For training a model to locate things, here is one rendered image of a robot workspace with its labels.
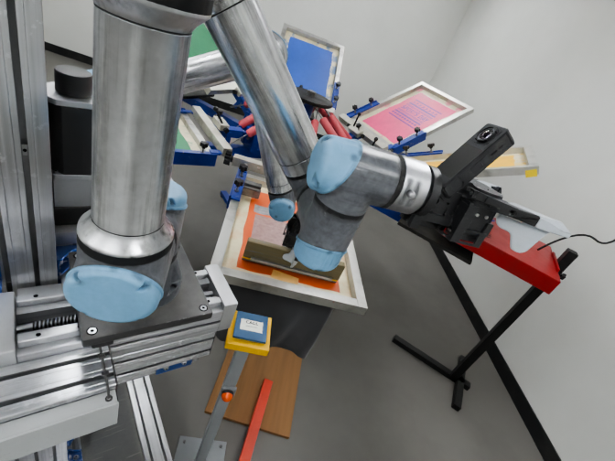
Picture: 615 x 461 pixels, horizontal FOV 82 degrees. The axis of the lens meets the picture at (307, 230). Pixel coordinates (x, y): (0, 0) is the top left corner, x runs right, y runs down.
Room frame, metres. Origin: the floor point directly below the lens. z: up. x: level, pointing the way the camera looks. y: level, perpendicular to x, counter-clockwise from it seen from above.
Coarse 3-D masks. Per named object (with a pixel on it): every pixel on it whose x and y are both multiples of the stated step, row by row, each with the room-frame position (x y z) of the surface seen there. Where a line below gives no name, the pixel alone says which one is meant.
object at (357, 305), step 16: (224, 224) 1.15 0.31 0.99; (224, 240) 1.05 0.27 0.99; (352, 256) 1.29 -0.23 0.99; (224, 272) 0.89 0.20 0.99; (240, 272) 0.92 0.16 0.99; (352, 272) 1.19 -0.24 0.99; (256, 288) 0.91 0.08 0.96; (272, 288) 0.92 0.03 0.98; (288, 288) 0.94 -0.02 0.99; (304, 288) 0.97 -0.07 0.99; (352, 288) 1.10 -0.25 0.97; (320, 304) 0.97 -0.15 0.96; (336, 304) 0.98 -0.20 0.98; (352, 304) 1.00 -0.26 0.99
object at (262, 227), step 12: (252, 204) 1.43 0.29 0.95; (264, 204) 1.48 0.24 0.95; (252, 216) 1.33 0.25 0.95; (264, 216) 1.38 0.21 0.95; (252, 228) 1.25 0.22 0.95; (264, 228) 1.29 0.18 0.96; (276, 228) 1.32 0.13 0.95; (264, 240) 1.20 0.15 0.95; (276, 240) 1.24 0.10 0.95; (240, 252) 1.06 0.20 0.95; (240, 264) 1.00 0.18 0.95; (252, 264) 1.03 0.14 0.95
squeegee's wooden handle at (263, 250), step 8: (248, 240) 1.02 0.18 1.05; (256, 240) 1.04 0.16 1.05; (248, 248) 1.02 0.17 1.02; (256, 248) 1.03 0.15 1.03; (264, 248) 1.03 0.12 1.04; (272, 248) 1.04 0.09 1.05; (280, 248) 1.05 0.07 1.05; (288, 248) 1.07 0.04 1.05; (248, 256) 1.02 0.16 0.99; (256, 256) 1.03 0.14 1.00; (264, 256) 1.04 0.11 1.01; (272, 256) 1.04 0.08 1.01; (280, 256) 1.05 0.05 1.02; (288, 264) 1.06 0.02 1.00; (296, 264) 1.06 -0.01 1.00; (344, 264) 1.12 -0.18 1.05; (312, 272) 1.08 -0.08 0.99; (320, 272) 1.09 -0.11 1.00; (328, 272) 1.09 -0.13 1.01; (336, 272) 1.10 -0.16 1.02
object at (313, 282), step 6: (294, 276) 1.06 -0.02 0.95; (300, 276) 1.07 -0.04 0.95; (306, 276) 1.08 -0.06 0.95; (300, 282) 1.04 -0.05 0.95; (306, 282) 1.05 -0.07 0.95; (312, 282) 1.07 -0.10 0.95; (318, 282) 1.08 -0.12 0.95; (324, 282) 1.10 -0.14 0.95; (330, 282) 1.11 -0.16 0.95; (324, 288) 1.06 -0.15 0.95; (330, 288) 1.08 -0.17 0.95; (336, 288) 1.09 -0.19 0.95
